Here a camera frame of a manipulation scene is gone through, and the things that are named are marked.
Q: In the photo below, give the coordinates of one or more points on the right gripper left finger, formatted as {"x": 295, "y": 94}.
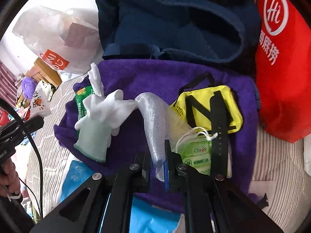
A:
{"x": 101, "y": 203}

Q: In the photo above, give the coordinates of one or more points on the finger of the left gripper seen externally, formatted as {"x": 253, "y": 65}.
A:
{"x": 33, "y": 124}

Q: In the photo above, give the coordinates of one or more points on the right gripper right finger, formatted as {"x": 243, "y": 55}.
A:
{"x": 212, "y": 203}

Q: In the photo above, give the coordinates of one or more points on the blue tissue pack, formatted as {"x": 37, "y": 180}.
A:
{"x": 144, "y": 217}

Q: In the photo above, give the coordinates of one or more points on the black watch strap short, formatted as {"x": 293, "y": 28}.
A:
{"x": 261, "y": 202}

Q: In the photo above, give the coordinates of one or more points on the green wet wipes pack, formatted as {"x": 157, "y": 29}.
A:
{"x": 196, "y": 152}

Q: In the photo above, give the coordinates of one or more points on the green snack packet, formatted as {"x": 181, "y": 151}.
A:
{"x": 80, "y": 95}

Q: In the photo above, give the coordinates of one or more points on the white pale green glove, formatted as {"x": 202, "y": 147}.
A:
{"x": 102, "y": 121}

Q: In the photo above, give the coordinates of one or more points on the black watch strap long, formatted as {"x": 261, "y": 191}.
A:
{"x": 219, "y": 126}

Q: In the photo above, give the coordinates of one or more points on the clear mesh drawstring pouch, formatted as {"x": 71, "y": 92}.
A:
{"x": 161, "y": 122}

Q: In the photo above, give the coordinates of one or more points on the dark sleeve forearm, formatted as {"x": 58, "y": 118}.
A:
{"x": 14, "y": 218}

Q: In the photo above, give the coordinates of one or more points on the person's left hand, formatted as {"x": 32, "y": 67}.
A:
{"x": 9, "y": 178}

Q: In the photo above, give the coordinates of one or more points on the white orange snack bag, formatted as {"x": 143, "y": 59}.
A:
{"x": 40, "y": 102}

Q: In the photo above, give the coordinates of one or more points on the purple plush toy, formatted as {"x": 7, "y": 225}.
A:
{"x": 28, "y": 87}

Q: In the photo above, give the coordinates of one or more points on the wooden furniture piece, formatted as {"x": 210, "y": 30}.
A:
{"x": 42, "y": 72}

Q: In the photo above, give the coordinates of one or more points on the striped bed quilt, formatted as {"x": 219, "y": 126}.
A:
{"x": 278, "y": 163}

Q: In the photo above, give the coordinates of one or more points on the white twisted plastic piece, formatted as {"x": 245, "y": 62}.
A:
{"x": 95, "y": 80}

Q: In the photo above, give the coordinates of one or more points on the purple towel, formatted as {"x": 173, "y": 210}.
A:
{"x": 164, "y": 78}

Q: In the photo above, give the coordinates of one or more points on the white Miniso plastic bag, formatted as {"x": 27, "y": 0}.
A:
{"x": 63, "y": 42}

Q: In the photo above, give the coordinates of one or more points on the yellow black small pouch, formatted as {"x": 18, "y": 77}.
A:
{"x": 193, "y": 103}

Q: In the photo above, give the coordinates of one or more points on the navy blue tote bag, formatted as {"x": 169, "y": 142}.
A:
{"x": 205, "y": 31}

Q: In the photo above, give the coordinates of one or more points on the red paper shopping bag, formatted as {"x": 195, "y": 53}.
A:
{"x": 283, "y": 68}

